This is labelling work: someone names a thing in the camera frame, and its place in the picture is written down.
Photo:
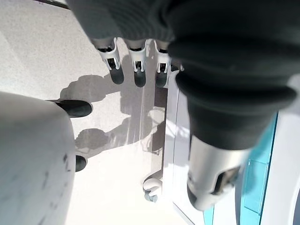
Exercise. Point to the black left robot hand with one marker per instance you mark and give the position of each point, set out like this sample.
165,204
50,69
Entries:
222,58

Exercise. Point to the white medical cart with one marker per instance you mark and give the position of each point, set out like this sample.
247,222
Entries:
180,164

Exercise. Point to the white cart caster wheel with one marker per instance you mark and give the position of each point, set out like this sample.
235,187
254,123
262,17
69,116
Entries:
152,185

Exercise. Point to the black left robot foot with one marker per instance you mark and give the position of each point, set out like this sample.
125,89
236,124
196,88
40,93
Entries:
77,109

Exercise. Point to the black robot foot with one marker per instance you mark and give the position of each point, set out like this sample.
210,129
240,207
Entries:
80,163
77,109

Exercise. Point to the black right robot foot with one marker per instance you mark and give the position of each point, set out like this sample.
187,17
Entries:
80,163

